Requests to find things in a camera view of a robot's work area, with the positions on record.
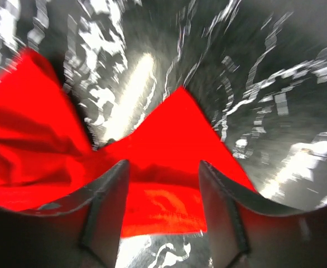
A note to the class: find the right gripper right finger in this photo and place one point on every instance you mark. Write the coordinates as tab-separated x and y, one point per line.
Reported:
247	230

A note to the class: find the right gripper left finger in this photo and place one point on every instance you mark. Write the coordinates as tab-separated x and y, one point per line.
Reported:
79	230

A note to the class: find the bright red t-shirt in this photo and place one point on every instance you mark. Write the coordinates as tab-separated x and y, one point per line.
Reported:
46	152

